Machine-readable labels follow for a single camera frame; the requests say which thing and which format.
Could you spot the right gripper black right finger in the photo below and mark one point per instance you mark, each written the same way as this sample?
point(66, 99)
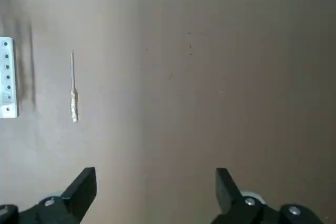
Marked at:
point(228, 195)

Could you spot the white test tube rack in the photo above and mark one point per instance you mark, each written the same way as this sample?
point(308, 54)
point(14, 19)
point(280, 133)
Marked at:
point(10, 77)

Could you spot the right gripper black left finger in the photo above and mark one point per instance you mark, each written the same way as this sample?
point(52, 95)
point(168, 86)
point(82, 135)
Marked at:
point(76, 197)

